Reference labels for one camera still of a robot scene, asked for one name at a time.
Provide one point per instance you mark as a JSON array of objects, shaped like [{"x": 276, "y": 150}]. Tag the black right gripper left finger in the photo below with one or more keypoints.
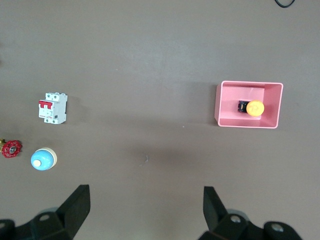
[{"x": 65, "y": 220}]

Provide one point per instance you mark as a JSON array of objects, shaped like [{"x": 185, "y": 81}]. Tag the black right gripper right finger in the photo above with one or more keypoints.
[{"x": 225, "y": 227}]

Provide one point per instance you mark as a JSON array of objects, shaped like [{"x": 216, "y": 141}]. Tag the yellow push button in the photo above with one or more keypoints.
[{"x": 255, "y": 108}]

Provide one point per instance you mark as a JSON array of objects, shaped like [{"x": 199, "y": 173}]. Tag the blue call bell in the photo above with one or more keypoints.
[{"x": 42, "y": 158}]

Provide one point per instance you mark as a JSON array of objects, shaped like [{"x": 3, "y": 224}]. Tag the brass valve red handwheel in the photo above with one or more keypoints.
[{"x": 11, "y": 149}]

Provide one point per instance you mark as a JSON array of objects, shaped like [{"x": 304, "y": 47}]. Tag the white circuit breaker red switches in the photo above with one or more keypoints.
[{"x": 56, "y": 110}]

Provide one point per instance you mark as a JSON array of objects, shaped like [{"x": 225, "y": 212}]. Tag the pink plastic box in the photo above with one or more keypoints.
[{"x": 271, "y": 105}]

